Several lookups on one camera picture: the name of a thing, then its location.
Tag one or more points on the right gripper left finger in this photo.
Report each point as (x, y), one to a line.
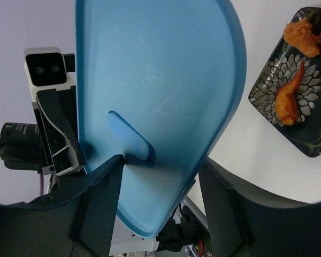
(75, 220)

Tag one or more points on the fried chicken piece lower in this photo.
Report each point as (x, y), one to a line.
(285, 104)

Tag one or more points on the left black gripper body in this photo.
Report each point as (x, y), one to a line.
(54, 107)

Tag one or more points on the blue lunch box lid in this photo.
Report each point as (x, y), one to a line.
(157, 82)

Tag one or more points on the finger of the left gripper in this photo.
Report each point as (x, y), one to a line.
(68, 158)

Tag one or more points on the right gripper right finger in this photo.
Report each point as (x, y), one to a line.
(245, 220)

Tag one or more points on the fried chicken wing top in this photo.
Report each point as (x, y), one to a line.
(300, 36)

